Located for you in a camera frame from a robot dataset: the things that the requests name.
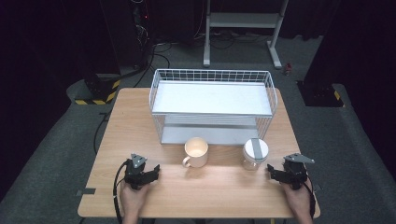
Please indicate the person's right hand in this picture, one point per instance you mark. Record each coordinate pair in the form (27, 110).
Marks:
(297, 200)

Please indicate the clear glass jar white lid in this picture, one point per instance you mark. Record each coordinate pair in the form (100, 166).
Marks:
(255, 152)

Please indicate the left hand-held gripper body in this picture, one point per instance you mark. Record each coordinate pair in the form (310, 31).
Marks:
(135, 174)

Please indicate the black hazard-striped base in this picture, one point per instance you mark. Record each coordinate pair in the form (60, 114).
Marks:
(99, 88)
(320, 95)

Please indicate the dark equipment tower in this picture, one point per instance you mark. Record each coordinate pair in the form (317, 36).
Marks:
(127, 31)

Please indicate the cream ceramic cup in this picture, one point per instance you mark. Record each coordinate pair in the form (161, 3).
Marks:
(196, 152)

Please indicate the person's left hand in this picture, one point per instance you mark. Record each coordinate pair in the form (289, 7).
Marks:
(133, 199)

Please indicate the white metal stand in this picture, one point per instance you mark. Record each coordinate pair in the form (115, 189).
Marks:
(243, 20)

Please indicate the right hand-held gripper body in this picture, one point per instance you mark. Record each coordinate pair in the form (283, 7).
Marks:
(295, 172)

